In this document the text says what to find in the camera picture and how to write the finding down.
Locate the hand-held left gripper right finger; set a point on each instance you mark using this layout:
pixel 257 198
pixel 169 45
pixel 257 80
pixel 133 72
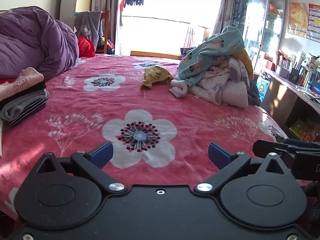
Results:
pixel 219 155

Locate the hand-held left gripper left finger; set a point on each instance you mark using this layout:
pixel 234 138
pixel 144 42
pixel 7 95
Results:
pixel 103 153

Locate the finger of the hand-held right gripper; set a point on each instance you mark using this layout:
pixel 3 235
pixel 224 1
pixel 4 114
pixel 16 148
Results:
pixel 270 148
pixel 297 142

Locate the yellow printed garment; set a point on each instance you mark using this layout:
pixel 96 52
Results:
pixel 155 76

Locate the pile of shelf books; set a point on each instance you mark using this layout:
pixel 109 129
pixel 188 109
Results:
pixel 303 131

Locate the pink floral blanket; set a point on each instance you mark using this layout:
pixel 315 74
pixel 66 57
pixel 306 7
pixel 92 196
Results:
pixel 75 130

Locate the wooden desk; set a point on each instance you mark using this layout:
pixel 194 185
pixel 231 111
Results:
pixel 282 97

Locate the grey fleece garment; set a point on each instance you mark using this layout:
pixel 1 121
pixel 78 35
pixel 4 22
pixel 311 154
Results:
pixel 255 92

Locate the blue duck print bag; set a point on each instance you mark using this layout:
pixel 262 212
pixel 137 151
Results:
pixel 262 88

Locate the pale pink garment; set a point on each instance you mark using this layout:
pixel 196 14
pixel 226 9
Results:
pixel 235 95

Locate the black pen holder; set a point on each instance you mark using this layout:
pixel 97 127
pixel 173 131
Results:
pixel 295 75

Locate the white figurine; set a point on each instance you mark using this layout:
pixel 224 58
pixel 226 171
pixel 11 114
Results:
pixel 310 63

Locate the folded striped garment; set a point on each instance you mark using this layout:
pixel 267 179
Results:
pixel 27 115

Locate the mustard garment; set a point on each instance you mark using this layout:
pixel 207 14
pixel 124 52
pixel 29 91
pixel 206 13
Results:
pixel 246 58

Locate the folded grey garment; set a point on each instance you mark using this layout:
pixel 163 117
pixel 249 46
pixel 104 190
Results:
pixel 22 105

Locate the folded black garment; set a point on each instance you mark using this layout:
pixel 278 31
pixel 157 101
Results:
pixel 31 91

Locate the teal bear print pajama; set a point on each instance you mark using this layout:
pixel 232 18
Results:
pixel 200 60

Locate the red cloth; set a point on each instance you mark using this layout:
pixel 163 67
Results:
pixel 86 47

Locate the lavender garment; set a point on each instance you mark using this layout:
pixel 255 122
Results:
pixel 187 52

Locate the folded pink garment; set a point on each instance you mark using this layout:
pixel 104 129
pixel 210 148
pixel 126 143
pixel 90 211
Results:
pixel 20 82

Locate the wooden bed footboard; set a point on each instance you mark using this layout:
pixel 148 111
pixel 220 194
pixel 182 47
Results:
pixel 155 54

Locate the red calendar poster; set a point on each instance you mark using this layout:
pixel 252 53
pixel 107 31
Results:
pixel 314 22

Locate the glass display cabinet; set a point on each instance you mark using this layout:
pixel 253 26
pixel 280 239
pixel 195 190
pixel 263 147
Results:
pixel 265 25

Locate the orange map poster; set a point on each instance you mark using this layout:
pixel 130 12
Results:
pixel 297 20

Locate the wooden chair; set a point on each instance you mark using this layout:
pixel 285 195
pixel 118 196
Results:
pixel 106 30

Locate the purple duvet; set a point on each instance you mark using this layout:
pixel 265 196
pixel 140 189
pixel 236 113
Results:
pixel 30 42

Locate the dark blue hanging banner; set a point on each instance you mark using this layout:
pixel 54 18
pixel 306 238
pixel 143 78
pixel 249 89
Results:
pixel 239 2

